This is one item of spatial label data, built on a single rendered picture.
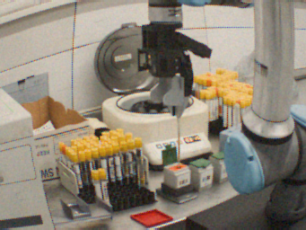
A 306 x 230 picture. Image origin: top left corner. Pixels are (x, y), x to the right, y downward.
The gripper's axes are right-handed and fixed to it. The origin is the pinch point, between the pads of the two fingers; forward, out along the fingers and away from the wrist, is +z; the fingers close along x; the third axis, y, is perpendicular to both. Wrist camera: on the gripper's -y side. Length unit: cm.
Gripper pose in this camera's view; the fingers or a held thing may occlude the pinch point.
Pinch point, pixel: (179, 110)
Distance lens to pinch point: 132.0
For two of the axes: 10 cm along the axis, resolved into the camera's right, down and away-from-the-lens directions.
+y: -8.1, 2.1, -5.5
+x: 5.9, 2.3, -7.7
